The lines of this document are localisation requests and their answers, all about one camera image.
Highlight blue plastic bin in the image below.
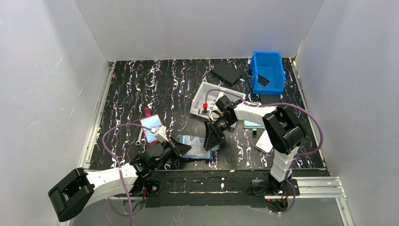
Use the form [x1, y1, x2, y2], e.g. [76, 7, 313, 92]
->
[250, 51, 286, 95]

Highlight red open card holder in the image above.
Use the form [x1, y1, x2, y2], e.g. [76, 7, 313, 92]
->
[139, 107, 168, 145]

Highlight green open card holder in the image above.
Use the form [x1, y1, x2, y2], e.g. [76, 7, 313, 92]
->
[243, 121, 264, 136]

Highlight black box on table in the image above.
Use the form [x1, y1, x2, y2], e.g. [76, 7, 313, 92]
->
[211, 62, 243, 85]

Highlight blue leather card holder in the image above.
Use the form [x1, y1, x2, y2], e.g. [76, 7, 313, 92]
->
[179, 135, 220, 160]

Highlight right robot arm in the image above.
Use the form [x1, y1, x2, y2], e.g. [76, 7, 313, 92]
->
[204, 96, 306, 190]

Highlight small metal wrench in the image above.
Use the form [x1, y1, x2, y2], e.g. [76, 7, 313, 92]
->
[135, 128, 144, 146]

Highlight white power bank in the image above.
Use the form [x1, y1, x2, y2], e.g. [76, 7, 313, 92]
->
[255, 130, 273, 153]

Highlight white cards in tray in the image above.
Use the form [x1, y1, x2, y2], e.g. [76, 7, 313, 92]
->
[197, 94, 217, 113]

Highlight black flat sleeve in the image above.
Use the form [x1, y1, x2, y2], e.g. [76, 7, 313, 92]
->
[259, 95, 282, 105]

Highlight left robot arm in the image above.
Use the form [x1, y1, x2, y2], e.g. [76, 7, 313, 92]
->
[48, 126, 192, 222]

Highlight white divided plastic tray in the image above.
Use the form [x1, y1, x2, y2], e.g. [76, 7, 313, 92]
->
[190, 81, 246, 119]

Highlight black card in bin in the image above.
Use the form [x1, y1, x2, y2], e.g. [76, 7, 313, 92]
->
[257, 74, 270, 87]

